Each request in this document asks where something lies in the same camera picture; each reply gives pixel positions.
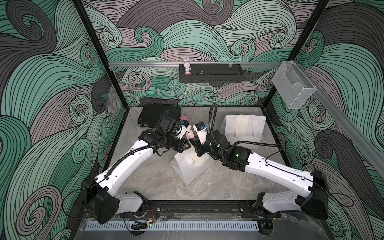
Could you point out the black corner frame post left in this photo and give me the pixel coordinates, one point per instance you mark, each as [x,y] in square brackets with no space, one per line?
[100,52]

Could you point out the cream lined paper receipt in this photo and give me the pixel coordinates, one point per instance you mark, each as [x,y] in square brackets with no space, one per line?
[241,125]

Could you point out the black corner frame post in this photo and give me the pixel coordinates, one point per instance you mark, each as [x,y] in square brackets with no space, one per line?
[309,26]
[100,52]

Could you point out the black wall shelf tray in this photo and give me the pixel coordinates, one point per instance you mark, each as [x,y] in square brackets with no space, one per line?
[211,73]

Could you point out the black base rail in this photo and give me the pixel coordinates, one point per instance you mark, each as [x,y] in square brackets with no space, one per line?
[163,208]

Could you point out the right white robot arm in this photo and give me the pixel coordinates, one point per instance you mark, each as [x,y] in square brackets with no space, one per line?
[307,191]

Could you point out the white rabbit figurine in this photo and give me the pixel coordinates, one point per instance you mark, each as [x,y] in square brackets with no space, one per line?
[187,66]

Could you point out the black ribbed hard case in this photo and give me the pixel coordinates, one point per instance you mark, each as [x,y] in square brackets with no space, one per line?
[151,113]

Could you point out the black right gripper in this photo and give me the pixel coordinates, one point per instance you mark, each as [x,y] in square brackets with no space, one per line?
[198,146]

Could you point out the aluminium wall rail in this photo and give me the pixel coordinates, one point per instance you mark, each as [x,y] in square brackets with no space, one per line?
[151,64]
[354,96]

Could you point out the aluminium wall rail right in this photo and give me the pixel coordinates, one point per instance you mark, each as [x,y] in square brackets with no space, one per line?
[354,96]

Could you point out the pink stapler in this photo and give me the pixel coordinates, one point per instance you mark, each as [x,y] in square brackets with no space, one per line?
[190,134]

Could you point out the black corner frame post right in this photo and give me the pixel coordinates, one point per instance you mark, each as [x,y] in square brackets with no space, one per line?
[309,26]

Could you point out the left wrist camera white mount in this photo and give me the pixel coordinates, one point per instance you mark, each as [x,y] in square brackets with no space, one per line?
[184,126]

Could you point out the clear acrylic wall holder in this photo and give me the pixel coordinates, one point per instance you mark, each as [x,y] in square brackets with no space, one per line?
[293,84]

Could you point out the small pink toy figure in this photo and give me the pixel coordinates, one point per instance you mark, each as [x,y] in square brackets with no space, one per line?
[184,118]

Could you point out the white slotted cable duct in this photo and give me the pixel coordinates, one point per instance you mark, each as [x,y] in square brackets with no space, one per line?
[177,226]

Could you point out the aluminium wall rail back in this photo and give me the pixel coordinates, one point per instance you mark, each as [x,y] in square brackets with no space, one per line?
[151,64]

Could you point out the white non-woven bag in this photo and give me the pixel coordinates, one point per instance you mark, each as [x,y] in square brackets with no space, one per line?
[186,167]
[255,128]

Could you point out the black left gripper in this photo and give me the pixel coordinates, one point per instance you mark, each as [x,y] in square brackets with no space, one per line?
[180,147]

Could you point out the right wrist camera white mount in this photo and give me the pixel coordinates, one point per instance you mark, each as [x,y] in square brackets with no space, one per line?
[201,130]

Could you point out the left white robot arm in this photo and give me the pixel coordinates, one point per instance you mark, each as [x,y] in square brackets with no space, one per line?
[99,194]

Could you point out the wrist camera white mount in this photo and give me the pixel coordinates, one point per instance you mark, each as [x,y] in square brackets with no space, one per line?
[201,130]
[184,126]

